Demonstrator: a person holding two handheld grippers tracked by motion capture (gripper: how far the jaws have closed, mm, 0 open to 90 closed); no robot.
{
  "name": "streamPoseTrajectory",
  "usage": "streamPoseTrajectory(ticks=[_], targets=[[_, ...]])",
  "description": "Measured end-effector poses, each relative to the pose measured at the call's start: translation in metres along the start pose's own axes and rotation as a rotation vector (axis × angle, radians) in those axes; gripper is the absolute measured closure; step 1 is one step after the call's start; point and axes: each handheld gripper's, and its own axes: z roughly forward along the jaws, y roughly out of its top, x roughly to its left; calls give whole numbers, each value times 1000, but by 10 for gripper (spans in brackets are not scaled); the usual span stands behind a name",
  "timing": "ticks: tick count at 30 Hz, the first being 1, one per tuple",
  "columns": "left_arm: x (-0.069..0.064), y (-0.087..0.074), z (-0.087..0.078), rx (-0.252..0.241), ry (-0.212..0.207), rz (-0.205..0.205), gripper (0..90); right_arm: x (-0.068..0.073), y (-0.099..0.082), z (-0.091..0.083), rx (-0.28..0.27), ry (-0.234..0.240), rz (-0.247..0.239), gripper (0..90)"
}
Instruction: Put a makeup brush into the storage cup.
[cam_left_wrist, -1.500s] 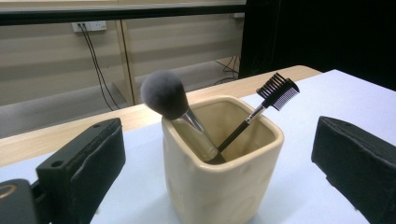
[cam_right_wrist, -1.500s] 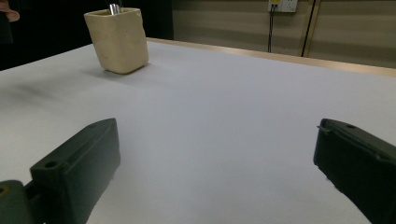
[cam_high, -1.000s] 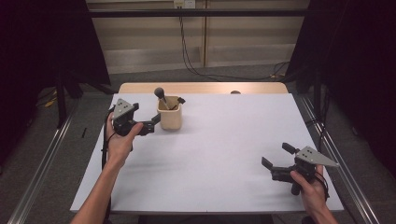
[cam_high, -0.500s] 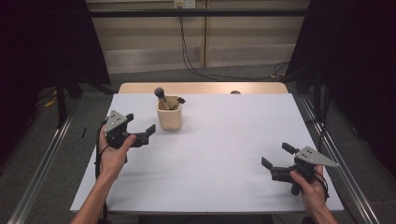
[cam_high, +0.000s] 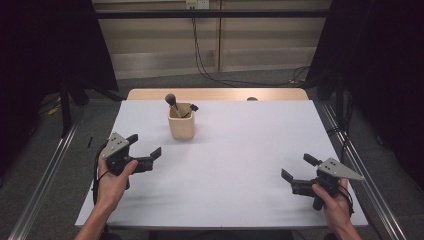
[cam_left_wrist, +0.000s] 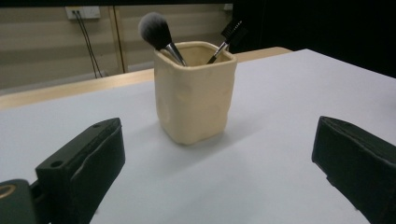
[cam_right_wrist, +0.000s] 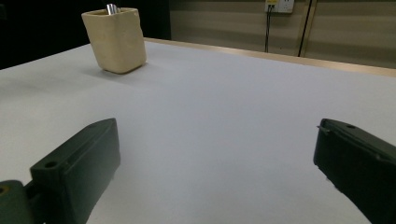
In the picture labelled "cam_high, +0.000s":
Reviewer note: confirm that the fluffy black makeup brush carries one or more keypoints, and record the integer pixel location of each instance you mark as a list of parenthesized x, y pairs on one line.
[(170, 98)]

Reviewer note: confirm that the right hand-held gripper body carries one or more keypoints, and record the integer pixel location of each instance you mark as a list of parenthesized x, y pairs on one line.
[(336, 170)]

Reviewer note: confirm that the square wooden cup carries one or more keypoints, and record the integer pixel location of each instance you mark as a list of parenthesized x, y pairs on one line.
[(181, 128)]

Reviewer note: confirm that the small black stick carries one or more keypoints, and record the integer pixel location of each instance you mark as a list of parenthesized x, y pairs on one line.
[(89, 142)]

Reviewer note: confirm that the black curtain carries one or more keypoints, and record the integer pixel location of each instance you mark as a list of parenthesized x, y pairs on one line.
[(40, 43), (383, 66)]

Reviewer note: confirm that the aluminium floor rail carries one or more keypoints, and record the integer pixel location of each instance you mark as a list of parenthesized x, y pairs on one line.
[(383, 206), (43, 186)]

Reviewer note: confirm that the person's left hand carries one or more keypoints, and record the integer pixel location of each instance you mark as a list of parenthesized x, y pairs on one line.
[(111, 188)]

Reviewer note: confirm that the black metal stand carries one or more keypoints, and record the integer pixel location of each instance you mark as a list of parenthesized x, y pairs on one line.
[(65, 113)]

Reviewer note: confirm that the black horizontal frame bar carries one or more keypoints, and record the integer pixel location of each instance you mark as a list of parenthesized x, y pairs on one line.
[(213, 13)]

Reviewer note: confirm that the yellow floor tape piece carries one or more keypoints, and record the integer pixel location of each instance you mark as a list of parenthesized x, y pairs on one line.
[(53, 110)]

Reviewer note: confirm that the white wall outlet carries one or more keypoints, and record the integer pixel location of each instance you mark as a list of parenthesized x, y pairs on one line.
[(197, 3)]

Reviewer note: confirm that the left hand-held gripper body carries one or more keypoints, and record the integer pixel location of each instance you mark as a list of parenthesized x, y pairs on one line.
[(116, 146)]

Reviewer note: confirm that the person's right hand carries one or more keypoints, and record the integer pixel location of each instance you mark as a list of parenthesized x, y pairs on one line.
[(338, 208)]

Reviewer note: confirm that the white table sheet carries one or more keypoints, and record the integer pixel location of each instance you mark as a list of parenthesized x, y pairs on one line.
[(216, 186)]

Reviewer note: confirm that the thin black applicator brush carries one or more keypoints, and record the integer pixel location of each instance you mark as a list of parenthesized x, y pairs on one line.
[(192, 108)]

